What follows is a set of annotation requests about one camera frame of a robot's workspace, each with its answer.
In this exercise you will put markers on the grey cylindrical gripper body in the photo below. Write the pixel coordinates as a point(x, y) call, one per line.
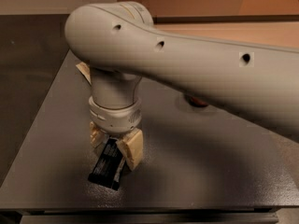
point(114, 119)

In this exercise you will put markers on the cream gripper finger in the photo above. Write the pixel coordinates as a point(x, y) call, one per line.
point(131, 147)
point(97, 136)

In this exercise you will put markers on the dark blue rxbar wrapper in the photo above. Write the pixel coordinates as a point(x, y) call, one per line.
point(107, 171)

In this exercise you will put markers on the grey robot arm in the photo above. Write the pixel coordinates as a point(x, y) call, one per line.
point(119, 42)

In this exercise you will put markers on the red apple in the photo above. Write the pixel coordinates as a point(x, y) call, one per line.
point(196, 102)

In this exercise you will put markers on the brown and cream snack bag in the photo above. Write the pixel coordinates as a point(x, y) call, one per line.
point(84, 69)

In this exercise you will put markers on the dark side counter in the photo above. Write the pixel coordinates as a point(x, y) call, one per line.
point(32, 49)

